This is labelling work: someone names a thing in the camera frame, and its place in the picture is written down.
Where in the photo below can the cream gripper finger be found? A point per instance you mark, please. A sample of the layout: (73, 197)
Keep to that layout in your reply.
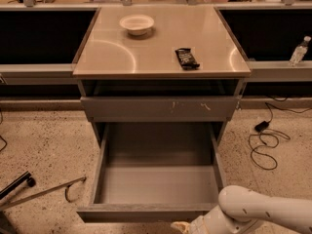
(181, 226)

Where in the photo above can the grey drawer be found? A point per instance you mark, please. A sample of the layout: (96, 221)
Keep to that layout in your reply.
(150, 172)
(159, 109)

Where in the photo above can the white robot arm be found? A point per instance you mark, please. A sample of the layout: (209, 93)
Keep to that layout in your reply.
(240, 211)

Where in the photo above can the grey top drawer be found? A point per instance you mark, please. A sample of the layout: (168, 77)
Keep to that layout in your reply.
(159, 109)

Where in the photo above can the grey drawer cabinet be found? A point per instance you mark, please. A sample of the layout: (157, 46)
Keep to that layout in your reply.
(114, 63)

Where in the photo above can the metal stand with black foot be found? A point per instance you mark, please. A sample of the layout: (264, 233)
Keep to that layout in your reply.
(47, 207)

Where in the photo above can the black snack bar packet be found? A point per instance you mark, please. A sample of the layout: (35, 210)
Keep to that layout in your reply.
(186, 59)

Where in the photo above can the white bowl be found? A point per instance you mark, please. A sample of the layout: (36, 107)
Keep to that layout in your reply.
(137, 25)

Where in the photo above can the clear plastic water bottle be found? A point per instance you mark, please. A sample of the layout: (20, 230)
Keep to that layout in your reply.
(300, 51)

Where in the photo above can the black power adapter with cable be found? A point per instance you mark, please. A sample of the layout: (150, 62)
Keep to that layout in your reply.
(266, 138)

